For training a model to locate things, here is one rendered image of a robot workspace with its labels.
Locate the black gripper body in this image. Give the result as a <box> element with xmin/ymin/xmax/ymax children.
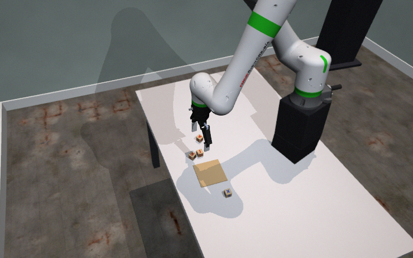
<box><xmin>193</xmin><ymin>113</ymin><xmax>209</xmax><ymax>127</ymax></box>

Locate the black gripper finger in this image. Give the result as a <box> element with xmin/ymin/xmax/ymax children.
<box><xmin>190</xmin><ymin>113</ymin><xmax>197</xmax><ymax>132</ymax></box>
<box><xmin>198</xmin><ymin>121</ymin><xmax>212</xmax><ymax>152</ymax></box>

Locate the tan flat mat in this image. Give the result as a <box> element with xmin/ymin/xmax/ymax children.
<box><xmin>193</xmin><ymin>159</ymin><xmax>228</xmax><ymax>188</ymax></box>

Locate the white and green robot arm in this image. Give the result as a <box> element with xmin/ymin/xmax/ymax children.
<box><xmin>189</xmin><ymin>0</ymin><xmax>342</xmax><ymax>116</ymax></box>

